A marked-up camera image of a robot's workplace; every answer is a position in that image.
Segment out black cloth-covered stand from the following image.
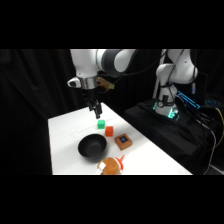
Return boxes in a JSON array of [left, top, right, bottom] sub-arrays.
[[122, 98, 224, 176]]

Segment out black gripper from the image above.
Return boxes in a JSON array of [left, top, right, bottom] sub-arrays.
[[83, 87, 102, 120]]

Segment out brown block with blue square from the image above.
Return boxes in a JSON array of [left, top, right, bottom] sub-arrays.
[[114, 133, 133, 151]]

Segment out grey cable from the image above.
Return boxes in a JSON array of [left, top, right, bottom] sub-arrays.
[[208, 129, 218, 169]]

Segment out black bowl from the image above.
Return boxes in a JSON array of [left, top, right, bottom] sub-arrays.
[[77, 133, 108, 162]]

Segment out black curtain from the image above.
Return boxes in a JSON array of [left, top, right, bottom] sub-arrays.
[[0, 49, 224, 176]]

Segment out yellowish wrist camera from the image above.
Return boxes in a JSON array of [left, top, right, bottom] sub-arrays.
[[97, 77, 116, 91]]

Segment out dark box with blue lights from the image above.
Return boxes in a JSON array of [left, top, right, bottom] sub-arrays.
[[203, 97, 222, 108]]

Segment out blue-lit device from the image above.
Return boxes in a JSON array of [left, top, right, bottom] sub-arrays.
[[175, 90, 202, 110]]

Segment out orange cube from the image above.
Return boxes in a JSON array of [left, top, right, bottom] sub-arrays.
[[104, 126, 114, 138]]

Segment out brown potato plush toy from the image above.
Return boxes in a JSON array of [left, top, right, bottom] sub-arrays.
[[96, 154, 126, 176]]

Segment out yellow cable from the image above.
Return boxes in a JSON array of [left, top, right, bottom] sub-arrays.
[[214, 107, 224, 135]]

